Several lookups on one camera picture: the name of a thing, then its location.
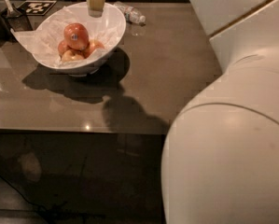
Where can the red apple with sticker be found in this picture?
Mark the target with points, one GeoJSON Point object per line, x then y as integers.
{"type": "Point", "coordinates": [76, 36]}

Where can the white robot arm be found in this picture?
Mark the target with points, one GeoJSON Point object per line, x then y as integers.
{"type": "Point", "coordinates": [220, 163]}

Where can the right red apple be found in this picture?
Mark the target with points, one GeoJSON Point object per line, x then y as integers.
{"type": "Point", "coordinates": [92, 46]}

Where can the white bowl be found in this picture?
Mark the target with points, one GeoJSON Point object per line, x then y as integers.
{"type": "Point", "coordinates": [111, 22]}

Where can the left red apple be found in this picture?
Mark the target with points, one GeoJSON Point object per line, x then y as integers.
{"type": "Point", "coordinates": [62, 47]}

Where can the front yellow-red apple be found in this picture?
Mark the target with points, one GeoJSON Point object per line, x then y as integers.
{"type": "Point", "coordinates": [72, 55]}

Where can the clear plastic water bottle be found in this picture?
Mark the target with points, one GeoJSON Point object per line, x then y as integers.
{"type": "Point", "coordinates": [131, 14]}

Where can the white paper liner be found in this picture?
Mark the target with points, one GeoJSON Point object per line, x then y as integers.
{"type": "Point", "coordinates": [48, 34]}

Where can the black white fiducial marker card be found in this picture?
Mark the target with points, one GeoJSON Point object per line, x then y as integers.
{"type": "Point", "coordinates": [36, 7]}

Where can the black scoop with white handle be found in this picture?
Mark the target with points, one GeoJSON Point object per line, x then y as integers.
{"type": "Point", "coordinates": [17, 20]}

